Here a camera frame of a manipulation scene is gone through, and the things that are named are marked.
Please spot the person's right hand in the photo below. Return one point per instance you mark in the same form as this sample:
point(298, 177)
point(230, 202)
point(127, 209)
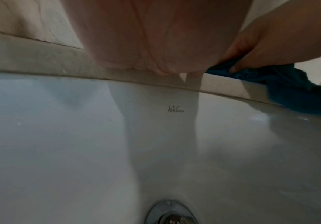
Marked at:
point(287, 37)

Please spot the person's left hand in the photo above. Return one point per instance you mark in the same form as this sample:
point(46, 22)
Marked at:
point(155, 32)

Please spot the teal cleaning cloth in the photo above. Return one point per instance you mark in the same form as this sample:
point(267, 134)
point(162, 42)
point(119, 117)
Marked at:
point(301, 96)

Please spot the white ceramic sink basin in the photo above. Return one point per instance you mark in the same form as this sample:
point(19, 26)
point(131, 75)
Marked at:
point(66, 153)

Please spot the chrome sink drain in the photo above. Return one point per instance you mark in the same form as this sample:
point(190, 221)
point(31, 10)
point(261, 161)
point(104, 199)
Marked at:
point(171, 215)

